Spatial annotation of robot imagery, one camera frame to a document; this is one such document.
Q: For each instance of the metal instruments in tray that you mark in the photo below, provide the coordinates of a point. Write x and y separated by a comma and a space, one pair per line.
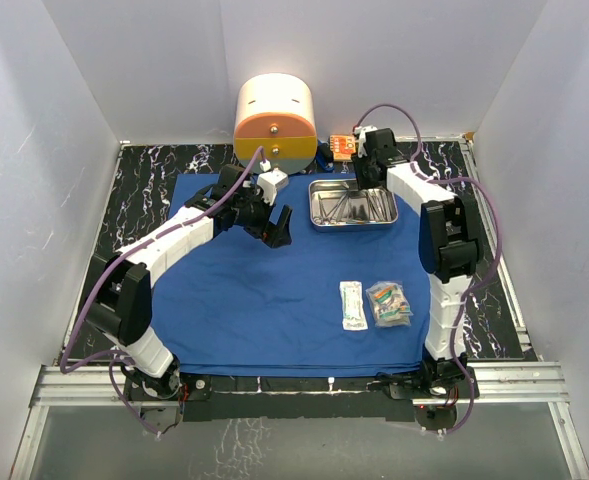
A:
353, 208

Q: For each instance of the green clear supply packet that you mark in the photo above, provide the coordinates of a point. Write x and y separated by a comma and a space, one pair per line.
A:
384, 304

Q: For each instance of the long white green pouch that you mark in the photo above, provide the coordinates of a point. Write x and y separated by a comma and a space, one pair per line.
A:
353, 315

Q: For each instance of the white blue supply packet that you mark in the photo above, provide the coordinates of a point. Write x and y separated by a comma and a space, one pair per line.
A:
405, 308

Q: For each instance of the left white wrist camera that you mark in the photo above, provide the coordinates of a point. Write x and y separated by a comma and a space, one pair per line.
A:
271, 181

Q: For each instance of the aluminium frame rail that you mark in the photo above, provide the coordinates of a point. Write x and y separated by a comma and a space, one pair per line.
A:
496, 382

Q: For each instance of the steel instrument tray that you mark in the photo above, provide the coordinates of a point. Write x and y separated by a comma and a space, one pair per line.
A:
336, 184

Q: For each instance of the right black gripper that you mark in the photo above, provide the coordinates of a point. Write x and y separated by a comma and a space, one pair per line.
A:
363, 183

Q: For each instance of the blue surgical cloth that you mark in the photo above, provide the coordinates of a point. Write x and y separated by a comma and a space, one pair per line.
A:
235, 306

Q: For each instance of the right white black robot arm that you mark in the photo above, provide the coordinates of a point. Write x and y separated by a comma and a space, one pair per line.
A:
449, 247

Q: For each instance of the round three-drawer storage box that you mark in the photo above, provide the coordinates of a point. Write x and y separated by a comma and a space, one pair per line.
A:
275, 112

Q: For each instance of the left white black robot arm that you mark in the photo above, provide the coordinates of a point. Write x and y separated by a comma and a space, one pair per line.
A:
119, 305

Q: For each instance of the blue black clip tool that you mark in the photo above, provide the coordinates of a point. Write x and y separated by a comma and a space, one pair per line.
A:
324, 157

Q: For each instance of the small orange spiral notebook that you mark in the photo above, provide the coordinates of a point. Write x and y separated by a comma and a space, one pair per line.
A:
342, 147

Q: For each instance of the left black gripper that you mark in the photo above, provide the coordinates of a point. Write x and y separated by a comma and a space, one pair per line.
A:
260, 231

